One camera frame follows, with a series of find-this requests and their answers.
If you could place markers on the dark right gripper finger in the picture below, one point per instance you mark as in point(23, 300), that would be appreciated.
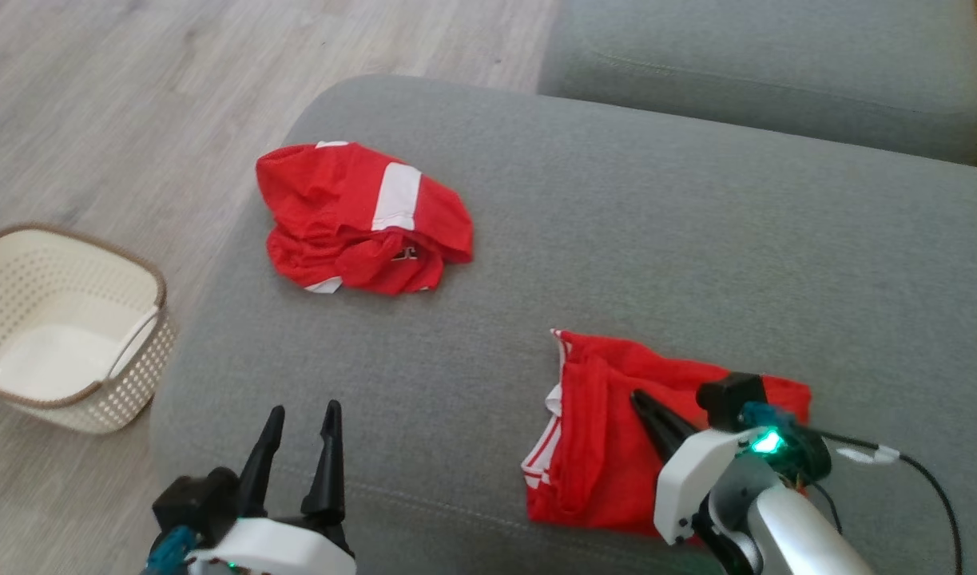
point(664, 423)

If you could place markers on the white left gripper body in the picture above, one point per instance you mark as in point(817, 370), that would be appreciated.
point(272, 551)

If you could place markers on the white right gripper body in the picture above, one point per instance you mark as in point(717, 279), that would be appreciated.
point(696, 479)

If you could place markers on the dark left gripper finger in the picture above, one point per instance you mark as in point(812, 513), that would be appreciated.
point(260, 463)
point(327, 471)

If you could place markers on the red Bulls jersey white trim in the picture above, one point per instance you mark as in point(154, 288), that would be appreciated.
point(608, 447)

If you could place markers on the red shorts white stripes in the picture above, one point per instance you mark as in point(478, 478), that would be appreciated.
point(336, 208)

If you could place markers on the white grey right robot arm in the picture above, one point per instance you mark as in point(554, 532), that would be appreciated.
point(792, 527)

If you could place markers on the large grey sofa seat cushion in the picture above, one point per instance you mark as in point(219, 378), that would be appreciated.
point(616, 239)

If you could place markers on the cream perforated laundry basket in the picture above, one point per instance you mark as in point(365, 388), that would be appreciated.
point(65, 335)

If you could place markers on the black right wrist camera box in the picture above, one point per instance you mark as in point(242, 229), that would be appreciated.
point(728, 399)

